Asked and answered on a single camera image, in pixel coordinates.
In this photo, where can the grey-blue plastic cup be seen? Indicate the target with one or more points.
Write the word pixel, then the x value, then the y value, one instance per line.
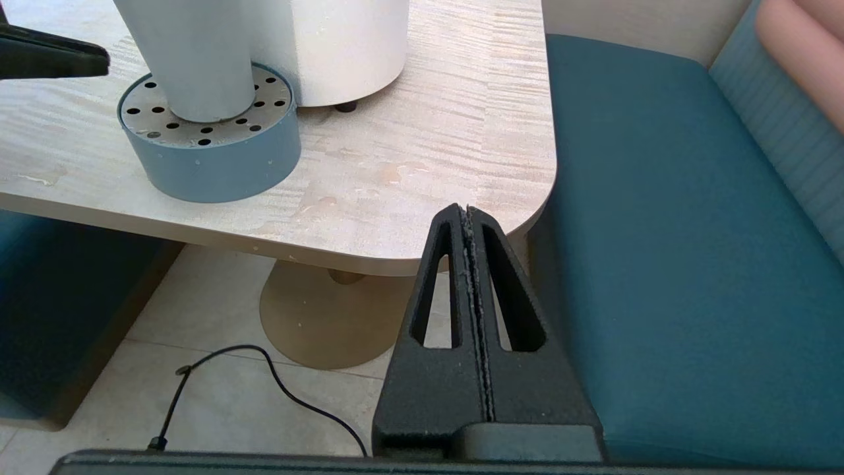
pixel 191 59

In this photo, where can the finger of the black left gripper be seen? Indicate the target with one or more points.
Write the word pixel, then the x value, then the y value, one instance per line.
pixel 53 59

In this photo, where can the blue upholstered bench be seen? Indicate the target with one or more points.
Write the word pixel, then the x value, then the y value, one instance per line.
pixel 66 316
pixel 692 264

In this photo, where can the pink bolster cushion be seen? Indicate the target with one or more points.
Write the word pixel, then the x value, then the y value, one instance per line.
pixel 811 53

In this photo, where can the large tea drink dispenser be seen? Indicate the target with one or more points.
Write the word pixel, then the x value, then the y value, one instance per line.
pixel 343 46

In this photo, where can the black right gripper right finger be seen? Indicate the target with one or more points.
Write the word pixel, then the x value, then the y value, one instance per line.
pixel 541 396

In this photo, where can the large blue perforated drip tray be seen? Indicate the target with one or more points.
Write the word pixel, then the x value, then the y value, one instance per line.
pixel 217 171

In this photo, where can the beige table pedestal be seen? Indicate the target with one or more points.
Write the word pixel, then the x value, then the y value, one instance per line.
pixel 316 323

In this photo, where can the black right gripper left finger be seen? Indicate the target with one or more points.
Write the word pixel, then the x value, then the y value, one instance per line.
pixel 428 396

